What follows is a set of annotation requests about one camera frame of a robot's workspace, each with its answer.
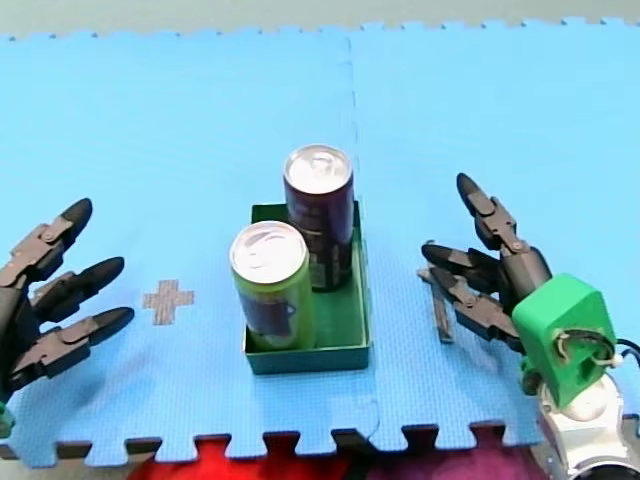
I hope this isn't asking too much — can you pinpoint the dark purple drink can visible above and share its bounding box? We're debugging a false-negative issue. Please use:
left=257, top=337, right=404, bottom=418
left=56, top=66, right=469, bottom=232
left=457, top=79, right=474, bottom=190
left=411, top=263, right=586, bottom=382
left=282, top=144, right=355, bottom=294

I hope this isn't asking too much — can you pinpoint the shallow green tray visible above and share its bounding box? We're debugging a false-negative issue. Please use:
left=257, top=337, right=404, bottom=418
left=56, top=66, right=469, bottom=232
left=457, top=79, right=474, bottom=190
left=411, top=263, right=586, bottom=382
left=243, top=200, right=374, bottom=376

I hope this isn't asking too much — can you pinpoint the green drink can dark band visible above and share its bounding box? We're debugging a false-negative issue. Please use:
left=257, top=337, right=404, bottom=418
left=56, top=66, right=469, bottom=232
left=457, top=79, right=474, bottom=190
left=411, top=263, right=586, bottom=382
left=229, top=220, right=317, bottom=351

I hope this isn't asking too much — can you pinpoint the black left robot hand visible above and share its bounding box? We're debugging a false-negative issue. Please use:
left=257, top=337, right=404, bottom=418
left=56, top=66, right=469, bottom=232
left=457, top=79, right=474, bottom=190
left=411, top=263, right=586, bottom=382
left=0, top=197, right=136, bottom=404

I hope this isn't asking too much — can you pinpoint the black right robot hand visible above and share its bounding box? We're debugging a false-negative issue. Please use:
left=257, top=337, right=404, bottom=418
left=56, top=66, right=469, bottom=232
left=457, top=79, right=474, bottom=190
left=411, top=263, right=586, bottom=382
left=421, top=172, right=554, bottom=355

